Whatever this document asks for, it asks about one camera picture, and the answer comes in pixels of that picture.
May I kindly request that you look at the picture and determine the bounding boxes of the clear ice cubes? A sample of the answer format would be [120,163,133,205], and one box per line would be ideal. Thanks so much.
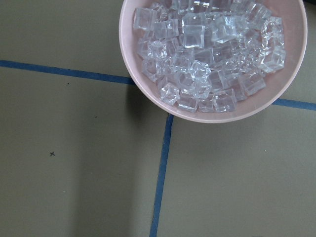
[133,0,286,113]

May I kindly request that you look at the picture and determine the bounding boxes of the pink bowl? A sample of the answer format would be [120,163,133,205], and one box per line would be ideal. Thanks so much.
[118,0,308,123]

